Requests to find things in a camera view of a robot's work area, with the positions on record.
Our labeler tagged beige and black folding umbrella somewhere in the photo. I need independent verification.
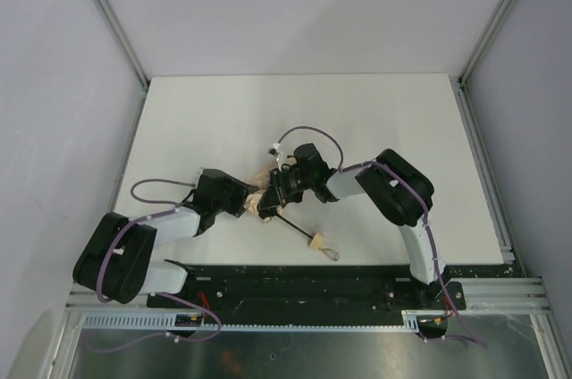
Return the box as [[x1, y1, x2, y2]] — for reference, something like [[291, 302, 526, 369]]
[[244, 157, 340, 262]]

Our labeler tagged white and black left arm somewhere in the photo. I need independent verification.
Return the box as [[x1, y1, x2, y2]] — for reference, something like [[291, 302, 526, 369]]
[[72, 169, 258, 304]]

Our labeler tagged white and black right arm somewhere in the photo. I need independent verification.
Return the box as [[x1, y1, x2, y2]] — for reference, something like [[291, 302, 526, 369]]
[[256, 143, 446, 285]]

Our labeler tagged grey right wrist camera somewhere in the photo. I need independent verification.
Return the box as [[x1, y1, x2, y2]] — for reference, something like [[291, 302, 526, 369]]
[[268, 141, 297, 171]]

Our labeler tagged grey slotted cable duct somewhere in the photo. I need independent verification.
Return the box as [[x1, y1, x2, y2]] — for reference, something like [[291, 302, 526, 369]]
[[80, 311, 447, 333]]

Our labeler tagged aluminium extrusion bracket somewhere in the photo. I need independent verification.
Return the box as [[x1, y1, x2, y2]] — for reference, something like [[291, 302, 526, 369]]
[[458, 278, 551, 315]]

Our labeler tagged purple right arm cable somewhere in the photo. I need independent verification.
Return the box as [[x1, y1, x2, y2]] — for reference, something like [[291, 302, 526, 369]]
[[272, 126, 488, 349]]

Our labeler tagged left aluminium frame post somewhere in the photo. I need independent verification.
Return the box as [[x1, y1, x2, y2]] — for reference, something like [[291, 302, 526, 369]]
[[92, 0, 150, 92]]

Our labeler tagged aluminium frame post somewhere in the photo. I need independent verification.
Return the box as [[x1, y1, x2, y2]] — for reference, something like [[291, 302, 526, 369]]
[[458, 0, 517, 85], [92, 0, 150, 92]]

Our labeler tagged right aluminium frame post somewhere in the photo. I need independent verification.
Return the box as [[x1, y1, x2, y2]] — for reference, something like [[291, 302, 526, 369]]
[[458, 0, 517, 85]]

